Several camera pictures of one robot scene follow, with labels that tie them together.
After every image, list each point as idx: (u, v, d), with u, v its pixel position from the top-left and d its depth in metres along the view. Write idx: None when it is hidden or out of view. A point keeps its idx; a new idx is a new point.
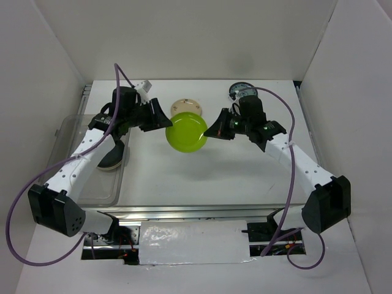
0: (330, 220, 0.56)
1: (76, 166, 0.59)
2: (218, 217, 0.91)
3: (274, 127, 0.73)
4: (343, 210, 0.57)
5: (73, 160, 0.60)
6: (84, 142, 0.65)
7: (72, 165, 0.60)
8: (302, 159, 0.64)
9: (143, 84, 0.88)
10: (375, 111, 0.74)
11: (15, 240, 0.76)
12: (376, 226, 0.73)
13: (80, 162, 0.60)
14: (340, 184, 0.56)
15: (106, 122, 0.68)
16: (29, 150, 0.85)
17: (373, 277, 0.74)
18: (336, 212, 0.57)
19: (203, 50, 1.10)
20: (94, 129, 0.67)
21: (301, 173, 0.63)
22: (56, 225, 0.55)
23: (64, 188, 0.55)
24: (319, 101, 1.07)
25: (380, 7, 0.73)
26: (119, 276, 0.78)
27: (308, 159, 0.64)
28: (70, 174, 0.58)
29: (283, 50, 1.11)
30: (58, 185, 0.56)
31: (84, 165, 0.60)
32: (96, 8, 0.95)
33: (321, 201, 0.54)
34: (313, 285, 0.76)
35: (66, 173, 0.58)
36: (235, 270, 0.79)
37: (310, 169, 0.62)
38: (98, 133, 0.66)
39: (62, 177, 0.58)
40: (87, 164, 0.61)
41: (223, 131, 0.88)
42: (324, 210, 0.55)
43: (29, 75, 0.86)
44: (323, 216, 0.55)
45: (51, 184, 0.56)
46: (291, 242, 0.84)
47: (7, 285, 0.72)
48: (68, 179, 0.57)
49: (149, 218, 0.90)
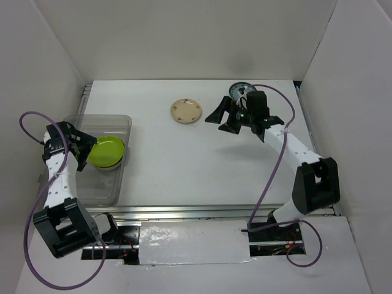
0: (316, 198, 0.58)
1: (62, 180, 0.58)
2: (218, 217, 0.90)
3: (273, 121, 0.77)
4: (332, 193, 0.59)
5: (53, 180, 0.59)
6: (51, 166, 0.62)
7: (56, 182, 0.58)
8: (294, 143, 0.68)
9: None
10: (375, 110, 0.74)
11: (15, 240, 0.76)
12: (375, 226, 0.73)
13: (62, 177, 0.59)
14: (328, 165, 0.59)
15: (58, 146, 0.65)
16: (29, 150, 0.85)
17: (373, 278, 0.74)
18: (324, 193, 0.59)
19: (203, 50, 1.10)
20: (52, 155, 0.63)
21: (291, 153, 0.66)
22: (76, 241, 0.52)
23: (66, 197, 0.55)
24: (319, 101, 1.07)
25: (380, 7, 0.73)
26: (119, 275, 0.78)
27: (299, 143, 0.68)
28: (62, 187, 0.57)
29: (283, 50, 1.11)
30: (58, 199, 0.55)
31: (67, 177, 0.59)
32: (95, 7, 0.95)
33: (307, 174, 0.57)
34: (312, 285, 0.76)
35: (57, 189, 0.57)
36: (235, 270, 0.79)
37: (299, 150, 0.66)
38: (58, 155, 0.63)
39: (55, 194, 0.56)
40: (70, 176, 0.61)
41: (230, 122, 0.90)
42: (310, 186, 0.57)
43: (29, 75, 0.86)
44: (310, 193, 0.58)
45: (51, 203, 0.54)
46: (291, 242, 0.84)
47: (7, 285, 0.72)
48: (62, 191, 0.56)
49: (149, 218, 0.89)
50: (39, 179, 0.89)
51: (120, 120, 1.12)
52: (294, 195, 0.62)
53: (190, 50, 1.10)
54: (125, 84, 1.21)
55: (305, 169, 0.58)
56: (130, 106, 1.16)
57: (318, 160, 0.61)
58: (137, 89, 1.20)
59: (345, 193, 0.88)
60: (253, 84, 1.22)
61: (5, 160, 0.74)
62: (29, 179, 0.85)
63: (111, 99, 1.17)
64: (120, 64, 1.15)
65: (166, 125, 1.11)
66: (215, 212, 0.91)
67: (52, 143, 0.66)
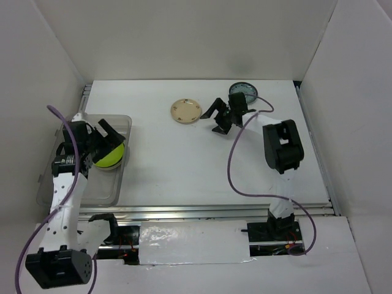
0: (284, 154, 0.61)
1: (64, 218, 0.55)
2: (218, 217, 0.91)
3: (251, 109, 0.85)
4: (297, 149, 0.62)
5: (54, 212, 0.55)
6: (57, 190, 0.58)
7: (57, 218, 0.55)
8: (261, 117, 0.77)
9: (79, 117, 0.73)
10: (375, 110, 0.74)
11: (15, 241, 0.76)
12: (375, 226, 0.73)
13: (64, 212, 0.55)
14: (288, 124, 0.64)
15: (70, 161, 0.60)
16: (29, 150, 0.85)
17: (374, 278, 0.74)
18: (290, 150, 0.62)
19: (203, 50, 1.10)
20: (60, 174, 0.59)
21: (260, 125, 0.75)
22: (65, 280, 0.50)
23: (62, 244, 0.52)
24: (319, 101, 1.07)
25: (380, 7, 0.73)
26: (119, 276, 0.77)
27: (266, 116, 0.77)
28: (61, 228, 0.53)
29: (283, 50, 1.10)
30: (53, 244, 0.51)
31: (70, 214, 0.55)
32: (95, 7, 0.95)
33: (271, 132, 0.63)
34: (312, 285, 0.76)
35: (56, 229, 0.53)
36: (235, 270, 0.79)
37: (265, 122, 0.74)
38: (67, 176, 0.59)
39: (52, 233, 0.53)
40: (73, 211, 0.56)
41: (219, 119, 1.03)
42: (275, 142, 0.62)
43: (29, 75, 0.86)
44: (277, 150, 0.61)
45: (46, 244, 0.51)
46: (291, 242, 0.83)
47: (7, 285, 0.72)
48: (60, 233, 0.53)
49: (149, 218, 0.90)
50: (39, 179, 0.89)
51: (120, 120, 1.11)
52: (266, 157, 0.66)
53: (190, 50, 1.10)
54: (125, 84, 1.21)
55: (267, 127, 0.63)
56: (130, 106, 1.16)
57: (280, 122, 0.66)
58: (137, 89, 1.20)
59: (345, 192, 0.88)
60: (254, 84, 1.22)
61: (5, 160, 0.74)
62: (29, 179, 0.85)
63: (112, 98, 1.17)
64: (120, 64, 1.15)
65: (166, 125, 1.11)
66: (215, 212, 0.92)
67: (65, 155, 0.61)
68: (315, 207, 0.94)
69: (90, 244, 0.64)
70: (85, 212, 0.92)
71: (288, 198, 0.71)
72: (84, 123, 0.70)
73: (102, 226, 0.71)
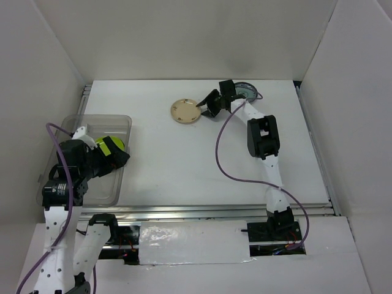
0: (263, 144, 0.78)
1: (57, 260, 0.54)
2: (218, 217, 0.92)
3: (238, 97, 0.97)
4: (274, 141, 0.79)
5: (48, 254, 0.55)
6: (49, 226, 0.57)
7: (51, 260, 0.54)
8: (247, 107, 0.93)
9: (83, 130, 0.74)
10: (375, 110, 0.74)
11: (15, 241, 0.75)
12: (376, 226, 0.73)
13: (57, 254, 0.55)
14: (269, 119, 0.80)
15: (59, 188, 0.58)
16: (29, 150, 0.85)
17: (374, 278, 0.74)
18: (267, 141, 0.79)
19: (203, 50, 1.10)
20: (51, 208, 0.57)
21: (246, 115, 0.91)
22: None
23: (57, 288, 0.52)
24: (319, 101, 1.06)
25: (380, 7, 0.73)
26: (119, 276, 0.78)
27: (251, 106, 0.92)
28: (56, 271, 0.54)
29: (283, 50, 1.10)
30: (48, 289, 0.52)
31: (63, 256, 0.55)
32: (95, 7, 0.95)
33: (253, 126, 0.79)
34: (312, 285, 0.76)
35: (49, 272, 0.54)
36: (235, 270, 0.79)
37: (250, 113, 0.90)
38: (59, 211, 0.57)
39: (47, 277, 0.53)
40: (67, 251, 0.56)
41: (210, 106, 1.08)
42: (256, 134, 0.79)
43: (29, 75, 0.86)
44: (256, 141, 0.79)
45: (41, 288, 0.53)
46: (291, 242, 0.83)
47: (7, 285, 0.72)
48: (55, 277, 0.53)
49: (149, 218, 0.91)
50: (38, 179, 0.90)
51: (120, 120, 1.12)
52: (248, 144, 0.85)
53: (190, 51, 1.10)
54: (125, 84, 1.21)
55: (252, 122, 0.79)
56: (130, 106, 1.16)
57: (263, 117, 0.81)
58: (137, 89, 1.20)
59: (345, 192, 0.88)
60: (253, 84, 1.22)
61: (5, 160, 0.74)
62: (29, 179, 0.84)
63: (112, 98, 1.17)
64: (120, 64, 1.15)
65: (166, 125, 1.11)
66: (215, 212, 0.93)
67: (57, 181, 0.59)
68: (315, 207, 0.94)
69: (89, 261, 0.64)
70: (85, 212, 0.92)
71: (278, 187, 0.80)
72: (81, 143, 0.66)
73: (101, 234, 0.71)
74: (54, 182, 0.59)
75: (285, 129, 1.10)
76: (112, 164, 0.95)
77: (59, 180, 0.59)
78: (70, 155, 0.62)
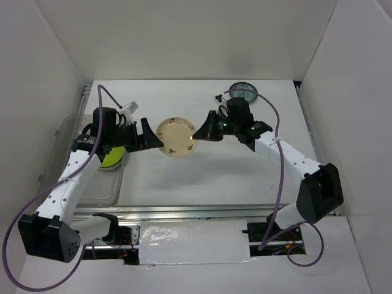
0: (323, 207, 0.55)
1: (66, 190, 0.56)
2: (218, 217, 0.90)
3: (260, 130, 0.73)
4: (335, 196, 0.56)
5: (60, 184, 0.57)
6: (70, 164, 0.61)
7: (60, 188, 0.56)
8: (288, 152, 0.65)
9: (128, 105, 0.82)
10: (375, 110, 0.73)
11: (15, 241, 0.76)
12: (375, 225, 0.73)
13: (69, 185, 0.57)
14: (329, 171, 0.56)
15: (89, 142, 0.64)
16: (29, 150, 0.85)
17: (374, 278, 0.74)
18: (329, 200, 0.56)
19: (203, 50, 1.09)
20: (77, 150, 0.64)
21: (290, 165, 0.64)
22: (50, 253, 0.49)
23: (56, 214, 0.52)
24: (319, 101, 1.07)
25: (380, 8, 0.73)
26: (119, 276, 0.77)
27: (293, 150, 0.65)
28: (61, 199, 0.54)
29: (283, 50, 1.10)
30: (49, 212, 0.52)
31: (73, 188, 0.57)
32: (95, 8, 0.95)
33: (312, 186, 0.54)
34: (312, 285, 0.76)
35: (56, 198, 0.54)
36: (235, 270, 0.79)
37: (297, 161, 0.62)
38: (82, 154, 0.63)
39: (51, 203, 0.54)
40: (77, 187, 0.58)
41: (213, 134, 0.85)
42: (316, 199, 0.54)
43: (29, 75, 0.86)
44: (316, 207, 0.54)
45: (42, 211, 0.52)
46: (291, 242, 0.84)
47: (7, 285, 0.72)
48: (59, 203, 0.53)
49: (148, 218, 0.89)
50: (38, 179, 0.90)
51: None
52: (299, 207, 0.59)
53: (190, 51, 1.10)
54: (125, 84, 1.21)
55: (308, 180, 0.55)
56: None
57: (319, 169, 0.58)
58: (137, 89, 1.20)
59: (345, 192, 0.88)
60: (253, 84, 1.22)
61: (5, 161, 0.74)
62: (29, 179, 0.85)
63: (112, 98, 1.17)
64: (120, 64, 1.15)
65: None
66: (215, 212, 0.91)
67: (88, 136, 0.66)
68: None
69: (85, 230, 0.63)
70: (85, 212, 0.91)
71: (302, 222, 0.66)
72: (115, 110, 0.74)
73: (100, 221, 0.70)
74: (85, 135, 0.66)
75: (286, 129, 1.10)
76: (140, 146, 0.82)
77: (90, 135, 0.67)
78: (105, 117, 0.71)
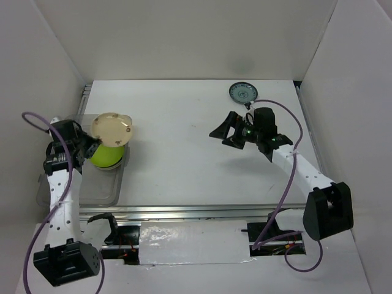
0: (329, 225, 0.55)
1: (65, 214, 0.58)
2: (218, 217, 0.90)
3: (281, 142, 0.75)
4: (345, 218, 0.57)
5: (56, 210, 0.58)
6: (54, 188, 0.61)
7: (59, 215, 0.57)
8: (303, 165, 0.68)
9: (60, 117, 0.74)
10: (376, 110, 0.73)
11: (15, 241, 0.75)
12: (373, 225, 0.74)
13: (65, 208, 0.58)
14: (340, 190, 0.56)
15: (61, 159, 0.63)
16: (29, 150, 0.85)
17: (374, 278, 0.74)
18: (336, 219, 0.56)
19: (203, 50, 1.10)
20: (54, 173, 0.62)
21: (301, 177, 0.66)
22: (76, 274, 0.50)
23: (68, 237, 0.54)
24: (319, 101, 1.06)
25: (380, 7, 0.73)
26: (119, 276, 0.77)
27: (308, 165, 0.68)
28: (65, 223, 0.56)
29: (284, 50, 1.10)
30: (60, 238, 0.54)
31: (70, 209, 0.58)
32: (95, 8, 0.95)
33: (319, 200, 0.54)
34: (312, 285, 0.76)
35: (59, 225, 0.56)
36: (235, 270, 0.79)
37: (310, 174, 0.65)
38: (63, 173, 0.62)
39: (57, 230, 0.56)
40: (73, 204, 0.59)
41: (236, 139, 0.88)
42: (322, 216, 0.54)
43: (29, 75, 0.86)
44: (321, 225, 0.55)
45: (52, 240, 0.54)
46: (291, 242, 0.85)
47: (7, 285, 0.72)
48: (65, 228, 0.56)
49: (149, 218, 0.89)
50: (38, 179, 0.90)
51: None
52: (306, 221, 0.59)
53: (191, 51, 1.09)
54: (125, 84, 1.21)
55: (315, 194, 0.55)
56: (131, 106, 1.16)
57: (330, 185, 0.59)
58: (137, 88, 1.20)
59: None
60: (253, 84, 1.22)
61: (5, 161, 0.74)
62: (29, 179, 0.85)
63: (112, 99, 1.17)
64: (120, 64, 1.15)
65: (166, 125, 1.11)
66: (215, 212, 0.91)
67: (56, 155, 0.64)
68: None
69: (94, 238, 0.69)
70: (85, 212, 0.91)
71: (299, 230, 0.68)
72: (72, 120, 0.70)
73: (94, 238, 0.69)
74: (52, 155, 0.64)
75: (285, 128, 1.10)
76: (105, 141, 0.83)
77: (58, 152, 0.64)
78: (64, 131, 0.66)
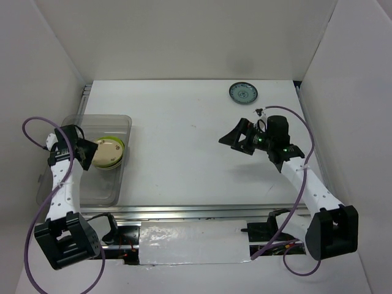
0: (331, 246, 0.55)
1: (66, 192, 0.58)
2: (218, 217, 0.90)
3: (293, 152, 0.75)
4: (348, 240, 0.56)
5: (57, 189, 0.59)
6: (56, 174, 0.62)
7: (60, 193, 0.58)
8: (311, 183, 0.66)
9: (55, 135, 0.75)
10: (375, 110, 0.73)
11: (14, 241, 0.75)
12: (373, 225, 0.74)
13: (66, 187, 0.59)
14: (348, 214, 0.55)
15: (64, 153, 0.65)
16: (29, 150, 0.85)
17: (374, 278, 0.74)
18: (339, 241, 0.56)
19: (203, 50, 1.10)
20: (57, 163, 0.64)
21: (309, 195, 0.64)
22: (76, 249, 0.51)
23: (68, 211, 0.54)
24: (319, 101, 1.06)
25: (380, 8, 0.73)
26: (119, 276, 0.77)
27: (317, 182, 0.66)
28: (65, 199, 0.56)
29: (284, 50, 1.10)
30: (60, 212, 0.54)
31: (71, 188, 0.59)
32: (95, 8, 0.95)
33: (324, 222, 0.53)
34: (312, 284, 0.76)
35: (60, 201, 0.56)
36: (235, 270, 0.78)
37: (318, 194, 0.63)
38: (66, 162, 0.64)
39: (57, 206, 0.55)
40: (74, 187, 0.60)
41: (247, 146, 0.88)
42: (325, 237, 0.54)
43: (29, 75, 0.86)
44: (324, 245, 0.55)
45: (52, 215, 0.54)
46: (291, 242, 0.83)
47: (7, 284, 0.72)
48: (66, 203, 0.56)
49: (149, 218, 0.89)
50: (39, 179, 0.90)
51: (120, 120, 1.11)
52: (308, 238, 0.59)
53: (191, 51, 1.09)
54: (125, 84, 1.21)
55: (321, 215, 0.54)
56: (130, 106, 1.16)
57: (338, 207, 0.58)
58: (137, 89, 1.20)
59: (345, 192, 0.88)
60: (253, 84, 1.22)
61: (5, 161, 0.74)
62: (29, 179, 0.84)
63: (112, 99, 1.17)
64: (120, 64, 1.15)
65: (166, 125, 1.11)
66: (215, 212, 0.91)
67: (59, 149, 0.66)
68: None
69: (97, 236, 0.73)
70: (86, 212, 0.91)
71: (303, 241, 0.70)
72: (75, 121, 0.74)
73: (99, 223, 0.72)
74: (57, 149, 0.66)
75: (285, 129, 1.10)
76: None
77: (62, 147, 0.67)
78: (67, 130, 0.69)
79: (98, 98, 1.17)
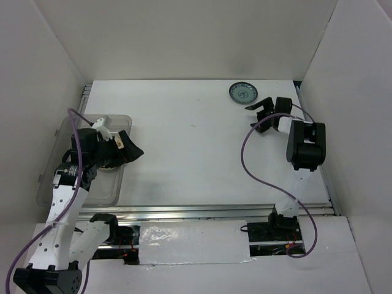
0: (304, 146, 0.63)
1: (56, 236, 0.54)
2: (218, 217, 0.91)
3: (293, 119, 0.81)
4: (318, 147, 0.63)
5: (49, 228, 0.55)
6: (55, 204, 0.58)
7: (50, 235, 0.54)
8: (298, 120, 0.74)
9: (101, 121, 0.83)
10: (375, 110, 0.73)
11: (14, 241, 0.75)
12: (373, 226, 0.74)
13: (58, 231, 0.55)
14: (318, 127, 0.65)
15: (71, 172, 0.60)
16: (29, 150, 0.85)
17: (374, 278, 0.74)
18: (310, 146, 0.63)
19: (203, 51, 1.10)
20: (60, 185, 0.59)
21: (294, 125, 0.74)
22: None
23: (51, 264, 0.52)
24: (319, 101, 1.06)
25: (380, 8, 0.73)
26: (119, 276, 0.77)
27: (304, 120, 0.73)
28: (52, 246, 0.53)
29: (284, 50, 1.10)
30: (43, 262, 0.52)
31: (62, 233, 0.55)
32: (95, 8, 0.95)
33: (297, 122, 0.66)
34: (312, 285, 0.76)
35: (47, 247, 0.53)
36: (235, 270, 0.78)
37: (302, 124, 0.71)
38: (68, 190, 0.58)
39: (43, 251, 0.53)
40: (67, 229, 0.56)
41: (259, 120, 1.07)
42: (297, 135, 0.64)
43: (29, 76, 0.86)
44: (296, 144, 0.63)
45: (35, 261, 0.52)
46: (291, 242, 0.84)
47: None
48: (51, 252, 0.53)
49: (148, 218, 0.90)
50: (38, 179, 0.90)
51: (120, 119, 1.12)
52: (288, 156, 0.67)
53: (191, 51, 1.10)
54: (125, 84, 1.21)
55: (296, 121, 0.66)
56: (130, 106, 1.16)
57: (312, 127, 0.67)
58: (137, 88, 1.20)
59: (345, 192, 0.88)
60: (253, 84, 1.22)
61: (5, 162, 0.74)
62: (29, 179, 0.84)
63: (112, 99, 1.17)
64: (120, 64, 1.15)
65: (166, 125, 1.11)
66: (215, 212, 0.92)
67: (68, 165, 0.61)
68: (315, 207, 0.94)
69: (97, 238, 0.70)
70: (86, 212, 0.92)
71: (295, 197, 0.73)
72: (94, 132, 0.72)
73: (102, 229, 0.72)
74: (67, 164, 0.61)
75: None
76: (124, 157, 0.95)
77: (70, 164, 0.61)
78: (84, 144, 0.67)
79: (98, 98, 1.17)
